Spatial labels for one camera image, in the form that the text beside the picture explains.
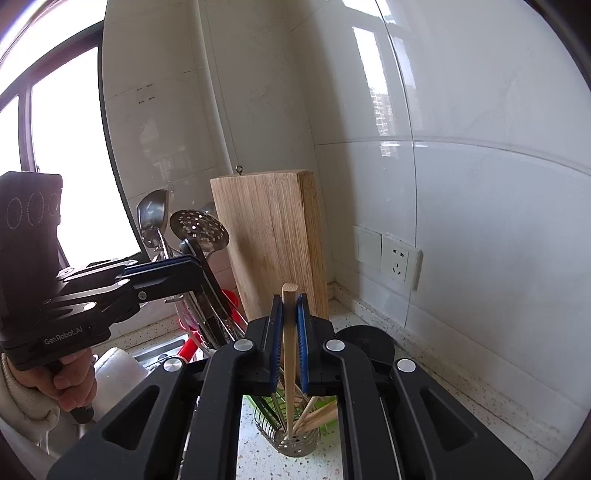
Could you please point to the perforated steel chopstick cup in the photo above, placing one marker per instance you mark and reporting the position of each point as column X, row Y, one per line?
column 295, row 445

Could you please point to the bamboo chopstick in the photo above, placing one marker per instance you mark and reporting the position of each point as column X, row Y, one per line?
column 308, row 413
column 321, row 415

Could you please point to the green plastic drainer tray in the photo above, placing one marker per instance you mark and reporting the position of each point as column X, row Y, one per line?
column 325, row 422

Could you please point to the steel chopstick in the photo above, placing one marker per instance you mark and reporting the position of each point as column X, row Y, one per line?
column 278, row 410

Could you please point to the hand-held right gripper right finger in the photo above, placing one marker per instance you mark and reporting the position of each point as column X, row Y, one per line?
column 303, row 344

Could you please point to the steel sink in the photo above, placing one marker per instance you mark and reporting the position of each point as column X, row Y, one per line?
column 152, row 353

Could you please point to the steel slotted spoon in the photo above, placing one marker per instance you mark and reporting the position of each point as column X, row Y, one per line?
column 198, row 226

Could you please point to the wooden chopstick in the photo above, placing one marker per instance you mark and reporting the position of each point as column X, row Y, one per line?
column 290, row 300

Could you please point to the white wall socket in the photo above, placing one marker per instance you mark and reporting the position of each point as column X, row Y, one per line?
column 400, row 261

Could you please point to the person's left forearm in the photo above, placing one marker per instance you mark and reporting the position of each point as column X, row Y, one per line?
column 23, row 415

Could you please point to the red plastic scoop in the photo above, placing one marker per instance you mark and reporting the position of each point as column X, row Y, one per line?
column 187, row 348

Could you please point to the white cup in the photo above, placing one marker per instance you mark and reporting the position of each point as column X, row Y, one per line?
column 120, row 374

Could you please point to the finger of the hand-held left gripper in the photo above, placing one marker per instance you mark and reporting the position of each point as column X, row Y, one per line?
column 157, row 264
column 152, row 284

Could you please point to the white wall switch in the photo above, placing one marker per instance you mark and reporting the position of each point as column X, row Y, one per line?
column 367, row 244

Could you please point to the wooden cutting board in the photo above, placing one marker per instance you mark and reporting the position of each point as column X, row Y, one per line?
column 268, row 230

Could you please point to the black round appliance base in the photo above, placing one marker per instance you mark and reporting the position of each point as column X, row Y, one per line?
column 364, row 341

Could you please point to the person's left hand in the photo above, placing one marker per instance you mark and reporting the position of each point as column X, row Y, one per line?
column 69, row 383

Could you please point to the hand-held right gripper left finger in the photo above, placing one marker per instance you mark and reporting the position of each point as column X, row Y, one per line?
column 277, row 344

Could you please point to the dark framed window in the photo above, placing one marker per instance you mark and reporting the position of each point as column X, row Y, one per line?
column 25, row 138

